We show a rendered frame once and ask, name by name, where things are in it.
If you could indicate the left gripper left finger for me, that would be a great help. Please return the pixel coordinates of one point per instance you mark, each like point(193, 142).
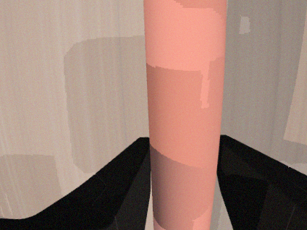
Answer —
point(115, 198)

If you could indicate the long salmon-pink rail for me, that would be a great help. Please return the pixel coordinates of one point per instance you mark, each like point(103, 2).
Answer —
point(185, 55)

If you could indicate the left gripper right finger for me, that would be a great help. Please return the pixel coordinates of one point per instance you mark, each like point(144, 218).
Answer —
point(259, 192)

